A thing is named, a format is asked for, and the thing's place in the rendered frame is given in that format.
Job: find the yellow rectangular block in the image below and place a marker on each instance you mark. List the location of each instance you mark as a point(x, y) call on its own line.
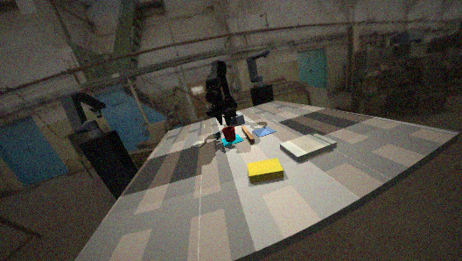
point(265, 170)

